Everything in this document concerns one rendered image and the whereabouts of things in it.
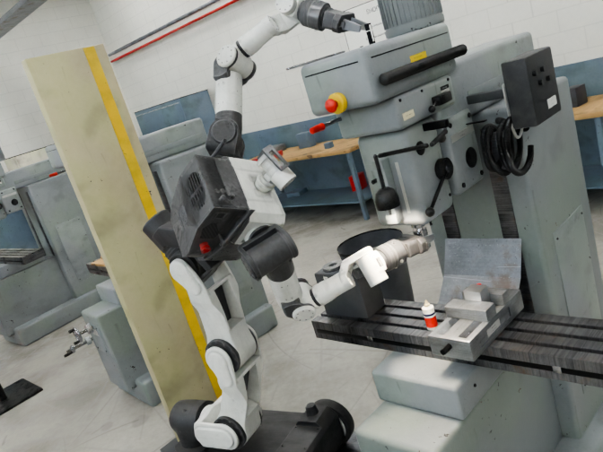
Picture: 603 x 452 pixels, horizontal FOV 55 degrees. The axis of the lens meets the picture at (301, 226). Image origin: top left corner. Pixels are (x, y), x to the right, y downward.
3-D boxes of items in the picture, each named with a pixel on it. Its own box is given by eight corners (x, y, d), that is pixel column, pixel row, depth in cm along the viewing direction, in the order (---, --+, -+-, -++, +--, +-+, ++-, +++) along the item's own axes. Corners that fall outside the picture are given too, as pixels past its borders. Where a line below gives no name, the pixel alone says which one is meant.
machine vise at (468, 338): (474, 362, 173) (466, 330, 170) (432, 354, 184) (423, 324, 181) (524, 308, 195) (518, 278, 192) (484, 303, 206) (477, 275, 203)
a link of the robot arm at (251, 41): (274, 28, 196) (231, 63, 203) (256, 13, 187) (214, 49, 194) (284, 50, 192) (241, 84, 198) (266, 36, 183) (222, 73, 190)
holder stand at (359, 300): (368, 319, 221) (354, 272, 216) (326, 314, 236) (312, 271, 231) (385, 304, 229) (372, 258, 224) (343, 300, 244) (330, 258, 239)
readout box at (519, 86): (541, 126, 172) (528, 56, 167) (512, 130, 179) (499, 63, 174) (565, 109, 185) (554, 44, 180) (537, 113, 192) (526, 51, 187)
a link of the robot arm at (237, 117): (211, 107, 184) (210, 146, 181) (239, 106, 184) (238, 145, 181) (217, 121, 196) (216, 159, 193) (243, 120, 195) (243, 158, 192)
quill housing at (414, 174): (428, 227, 179) (404, 128, 171) (376, 228, 194) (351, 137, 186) (458, 205, 191) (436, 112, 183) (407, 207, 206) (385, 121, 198)
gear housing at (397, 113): (403, 130, 167) (394, 97, 165) (341, 141, 185) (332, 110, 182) (458, 102, 189) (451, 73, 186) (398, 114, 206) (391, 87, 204)
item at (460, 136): (461, 196, 189) (444, 120, 182) (401, 200, 207) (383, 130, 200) (487, 178, 201) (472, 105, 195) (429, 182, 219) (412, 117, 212)
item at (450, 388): (465, 422, 179) (457, 389, 176) (377, 399, 204) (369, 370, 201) (530, 340, 211) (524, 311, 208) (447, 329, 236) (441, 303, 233)
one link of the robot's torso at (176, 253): (160, 265, 200) (175, 246, 193) (184, 249, 211) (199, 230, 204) (185, 291, 199) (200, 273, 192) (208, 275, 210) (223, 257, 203)
